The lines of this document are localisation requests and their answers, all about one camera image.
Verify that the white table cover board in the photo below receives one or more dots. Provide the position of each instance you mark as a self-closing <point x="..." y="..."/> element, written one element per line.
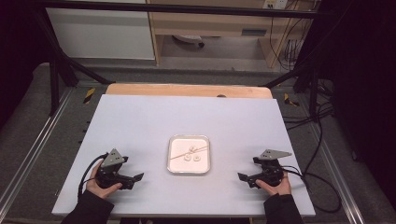
<point x="140" y="124"/>

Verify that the light wooden desk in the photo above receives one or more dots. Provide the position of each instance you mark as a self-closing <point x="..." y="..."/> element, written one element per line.
<point x="211" y="23"/>

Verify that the aluminium floor rail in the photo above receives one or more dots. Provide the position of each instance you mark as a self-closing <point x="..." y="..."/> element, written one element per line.
<point x="34" y="146"/>
<point x="339" y="177"/>

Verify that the person's right hand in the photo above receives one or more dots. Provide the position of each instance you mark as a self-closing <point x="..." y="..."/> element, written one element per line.
<point x="280" y="189"/>

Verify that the person's left hand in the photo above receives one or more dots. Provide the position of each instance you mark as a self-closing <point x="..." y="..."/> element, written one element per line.
<point x="101" y="191"/>

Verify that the white cabinet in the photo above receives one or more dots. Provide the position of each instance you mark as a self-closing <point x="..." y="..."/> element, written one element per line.
<point x="99" y="34"/>

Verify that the white chair base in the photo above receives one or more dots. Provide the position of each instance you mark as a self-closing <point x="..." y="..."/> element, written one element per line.
<point x="188" y="39"/>

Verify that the white power outlet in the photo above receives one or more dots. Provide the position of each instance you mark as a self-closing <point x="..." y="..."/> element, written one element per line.
<point x="275" y="3"/>

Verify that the wooden table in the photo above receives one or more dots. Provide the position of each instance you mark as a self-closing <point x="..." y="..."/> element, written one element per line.
<point x="174" y="90"/>

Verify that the black metal crossbar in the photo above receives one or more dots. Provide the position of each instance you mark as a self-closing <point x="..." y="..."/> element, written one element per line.
<point x="186" y="8"/>

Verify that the yellow black tape marker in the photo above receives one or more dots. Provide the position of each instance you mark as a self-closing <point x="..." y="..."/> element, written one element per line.
<point x="290" y="100"/>
<point x="89" y="95"/>

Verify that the black metal stand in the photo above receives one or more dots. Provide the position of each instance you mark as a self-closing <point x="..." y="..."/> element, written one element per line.
<point x="55" y="77"/>
<point x="313" y="84"/>

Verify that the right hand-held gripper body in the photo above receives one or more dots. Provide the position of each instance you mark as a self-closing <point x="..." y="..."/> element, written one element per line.
<point x="272" y="174"/>

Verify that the metal tray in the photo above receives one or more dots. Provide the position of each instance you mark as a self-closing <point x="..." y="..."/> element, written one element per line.
<point x="180" y="166"/>

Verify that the dark curtain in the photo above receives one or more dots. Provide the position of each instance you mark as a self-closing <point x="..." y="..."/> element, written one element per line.
<point x="364" y="77"/>
<point x="18" y="53"/>

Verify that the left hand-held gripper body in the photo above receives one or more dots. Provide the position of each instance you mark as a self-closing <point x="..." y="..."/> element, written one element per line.
<point x="107" y="177"/>

